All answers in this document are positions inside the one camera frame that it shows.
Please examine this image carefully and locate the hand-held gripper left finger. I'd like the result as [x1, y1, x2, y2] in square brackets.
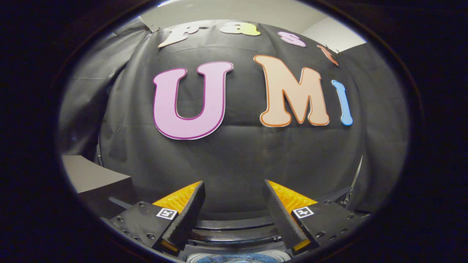
[110, 181, 206, 256]

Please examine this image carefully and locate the black backdrop cloth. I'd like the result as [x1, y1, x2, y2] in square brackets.
[58, 16, 410, 220]

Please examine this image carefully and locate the light blue garment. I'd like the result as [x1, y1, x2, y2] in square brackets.
[194, 254, 282, 263]

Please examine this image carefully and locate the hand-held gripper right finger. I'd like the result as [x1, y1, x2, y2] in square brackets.
[264, 179, 371, 255]

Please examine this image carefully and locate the dark grey beige cabinet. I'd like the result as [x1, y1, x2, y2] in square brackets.
[61, 155, 139, 220]

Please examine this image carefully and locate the thin metal stand pole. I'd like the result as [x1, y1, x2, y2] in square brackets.
[349, 156, 363, 192]

